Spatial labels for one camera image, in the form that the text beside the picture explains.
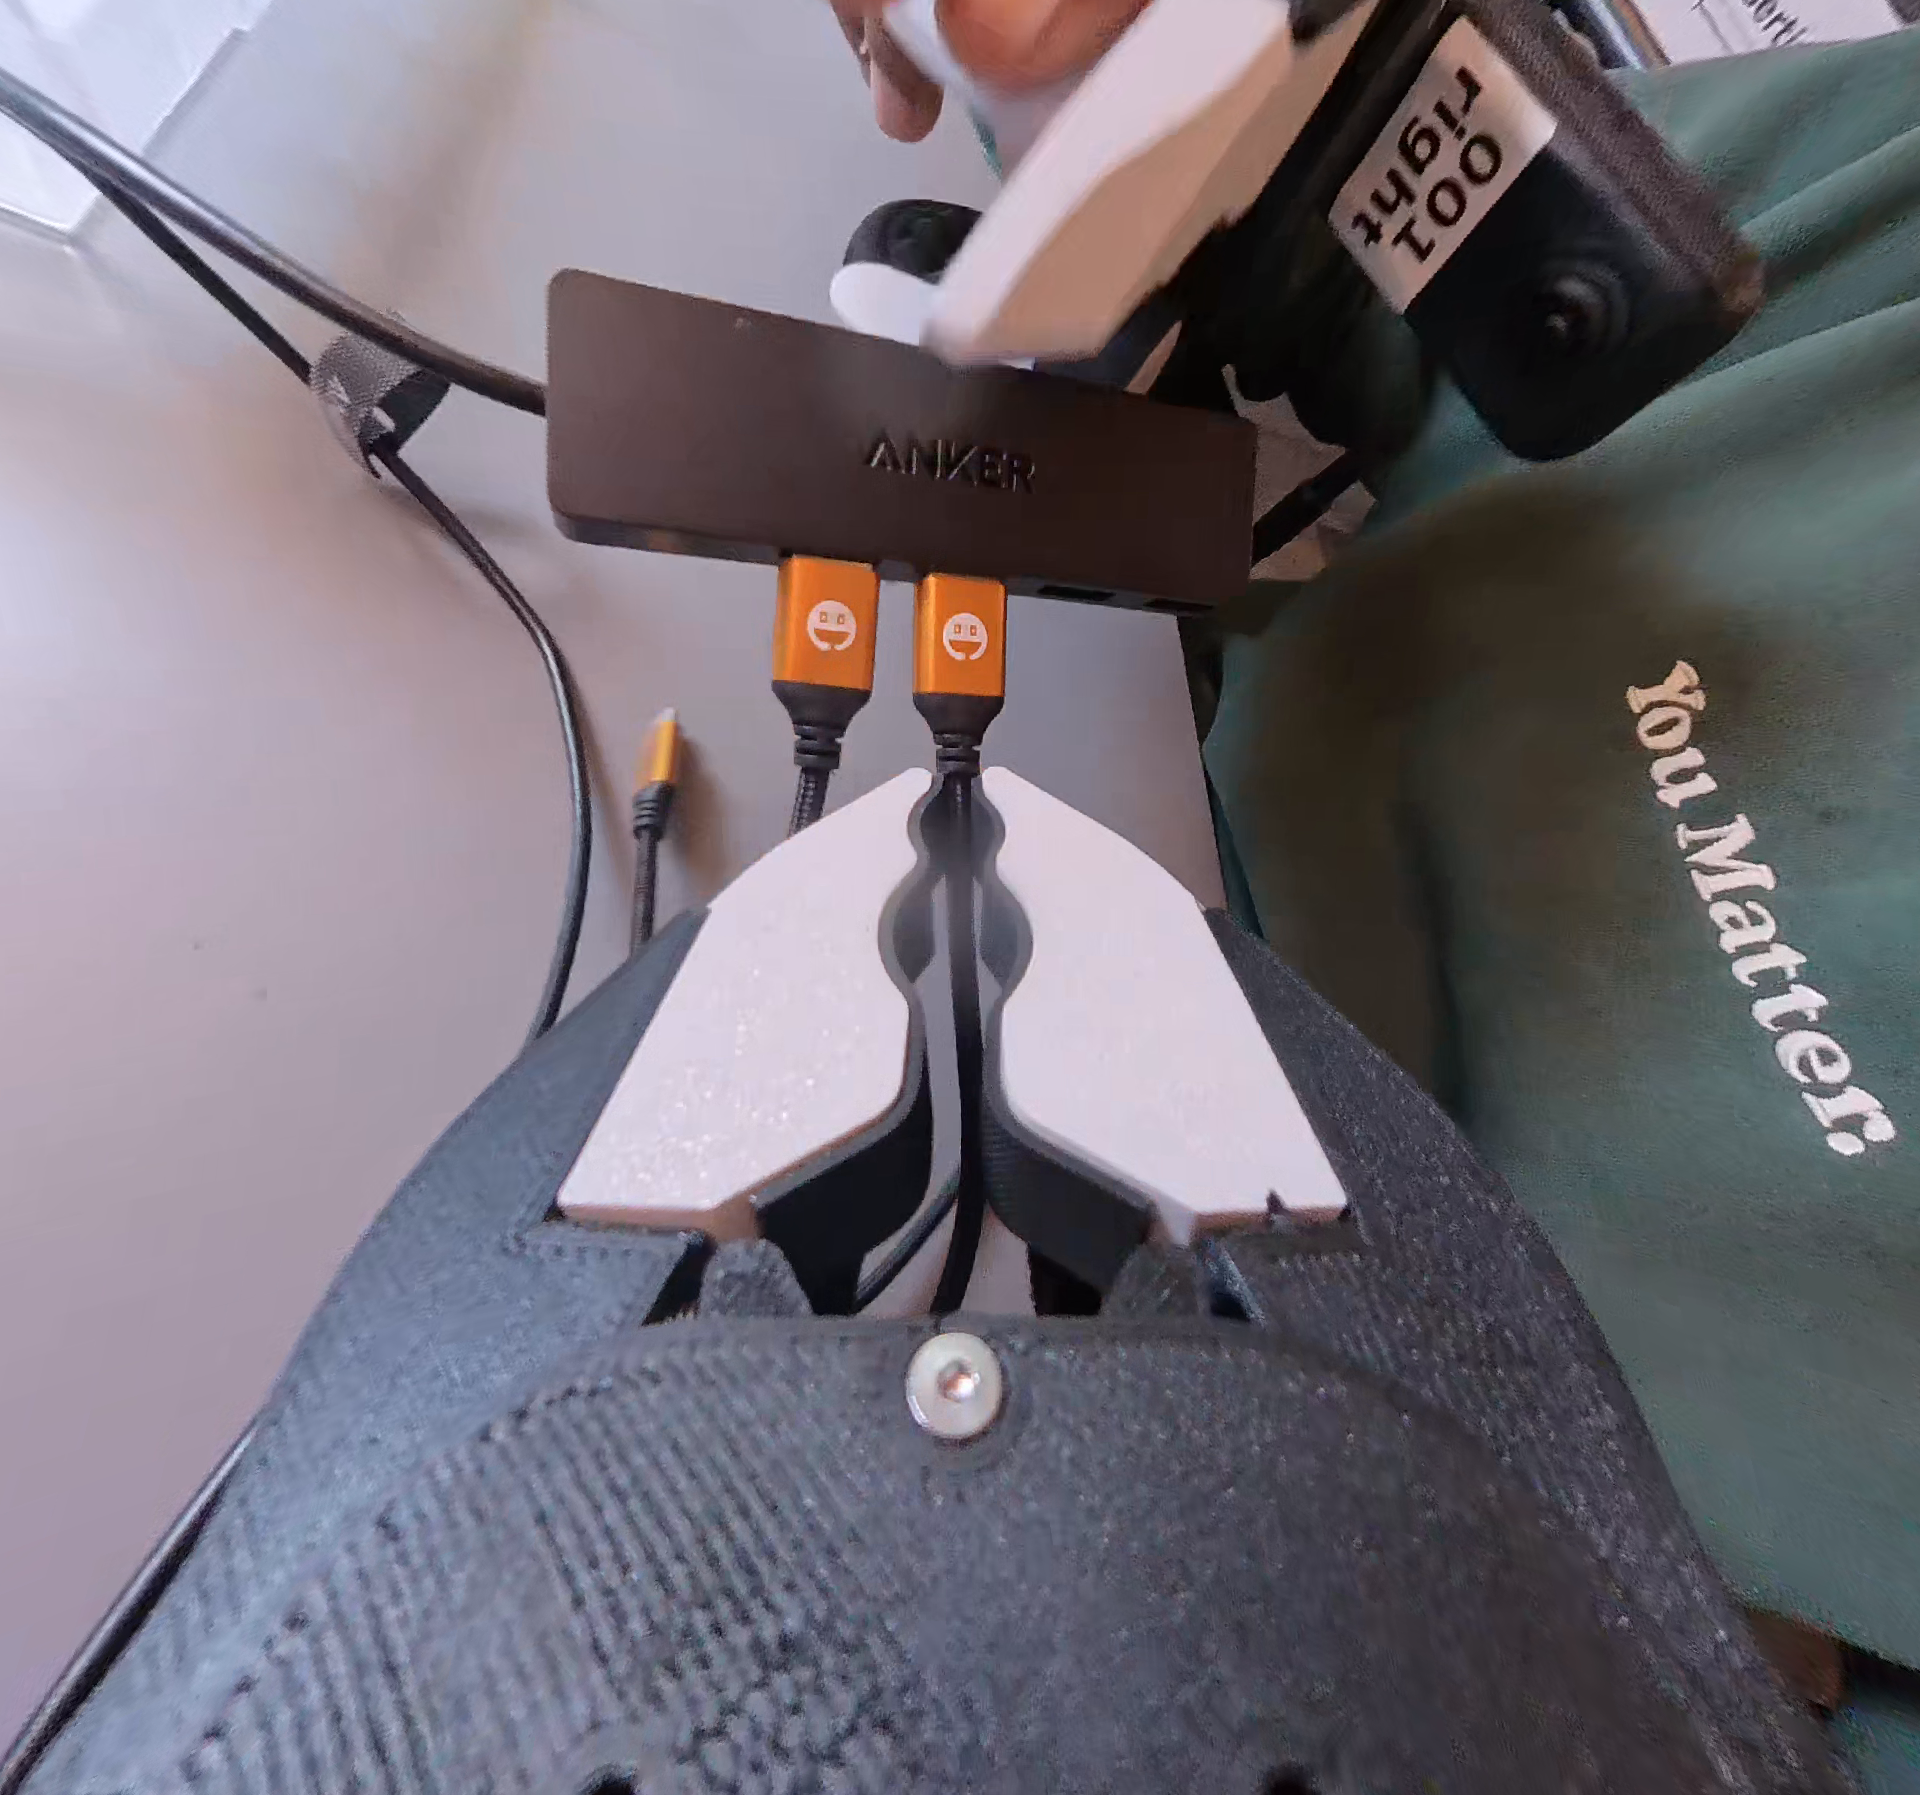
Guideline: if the thin black cable with strap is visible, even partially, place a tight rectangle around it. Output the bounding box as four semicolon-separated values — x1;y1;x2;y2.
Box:
0;71;594;1046

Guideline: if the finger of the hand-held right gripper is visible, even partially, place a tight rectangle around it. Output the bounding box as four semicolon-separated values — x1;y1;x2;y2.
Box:
829;266;963;359
1252;384;1374;580

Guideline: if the person's green sweatshirt torso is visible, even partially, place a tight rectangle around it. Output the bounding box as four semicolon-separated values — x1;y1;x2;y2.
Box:
1198;25;1920;1708

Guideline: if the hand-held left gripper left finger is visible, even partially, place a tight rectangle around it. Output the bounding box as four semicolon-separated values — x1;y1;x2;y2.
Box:
555;766;961;1316

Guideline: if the small black USB hub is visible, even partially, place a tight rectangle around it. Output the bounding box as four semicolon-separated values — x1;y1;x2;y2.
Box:
544;268;1260;612

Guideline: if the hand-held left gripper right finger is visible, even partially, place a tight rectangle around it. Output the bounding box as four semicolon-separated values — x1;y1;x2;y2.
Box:
979;765;1353;1309

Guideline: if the orange-plug braided USB cable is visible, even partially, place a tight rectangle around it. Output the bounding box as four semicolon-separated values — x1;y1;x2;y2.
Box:
853;569;1009;1316
627;555;878;949

